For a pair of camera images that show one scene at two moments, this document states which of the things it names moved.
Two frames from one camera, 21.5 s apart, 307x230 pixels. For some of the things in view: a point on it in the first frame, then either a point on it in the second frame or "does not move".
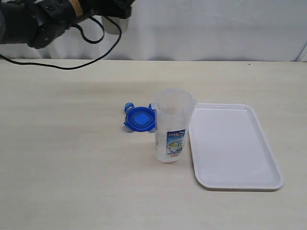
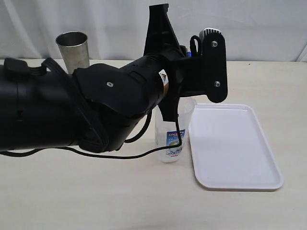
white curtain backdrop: (214, 30) does not move
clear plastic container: (174, 108) does not move
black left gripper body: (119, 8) -> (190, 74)
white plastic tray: (229, 149) does not move
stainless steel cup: (111, 27) -> (74, 47)
